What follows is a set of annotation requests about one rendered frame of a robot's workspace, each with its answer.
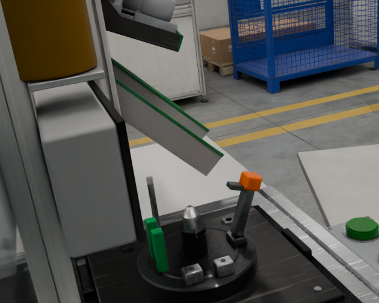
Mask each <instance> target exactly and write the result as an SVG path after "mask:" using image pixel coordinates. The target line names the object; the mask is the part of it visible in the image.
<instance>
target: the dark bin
mask: <svg viewBox="0 0 379 303"><path fill-rule="evenodd" d="M100 1H101V5H102V11H103V18H104V22H105V28H106V31H109V32H113V33H116V34H120V35H123V36H126V37H129V38H133V39H136V40H139V41H143V42H146V43H149V44H153V45H155V46H159V47H163V48H166V49H169V50H172V51H175V52H178V51H179V49H180V46H181V43H182V40H183V35H182V34H181V33H180V32H179V31H178V30H176V33H173V32H170V31H166V30H164V29H161V28H157V27H154V26H151V25H147V24H145V23H141V22H137V21H135V20H131V19H128V18H125V17H121V15H119V13H118V12H117V10H116V9H115V8H114V7H113V6H112V4H111V3H110V2H109V0H100ZM121 13H124V14H128V15H130V16H133V17H134V14H135V13H131V12H129V11H126V10H121Z"/></svg>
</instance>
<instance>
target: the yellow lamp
mask: <svg viewBox="0 0 379 303"><path fill-rule="evenodd" d="M0 1H1V5H2V10H3V13H4V17H5V22H6V25H7V29H8V34H9V37H10V41H11V46H12V49H13V53H14V58H15V61H16V65H17V70H18V73H19V77H20V80H21V81H23V82H34V81H45V80H50V79H58V78H63V77H67V76H72V75H76V74H78V73H82V72H85V71H87V70H90V69H92V68H93V67H95V66H96V65H97V63H98V62H97V56H96V50H95V46H94V41H93V35H92V31H91V25H90V19H89V15H88V9H87V3H86V0H0Z"/></svg>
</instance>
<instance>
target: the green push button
mask: <svg viewBox="0 0 379 303"><path fill-rule="evenodd" d="M345 231H346V234H347V235H348V236H350V237H352V238H355V239H361V240H366V239H372V238H375V237H376V236H377V235H378V234H379V225H378V224H377V223H376V222H375V221H374V220H372V219H369V218H363V217H359V218H353V219H351V220H349V221H347V223H346V224H345Z"/></svg>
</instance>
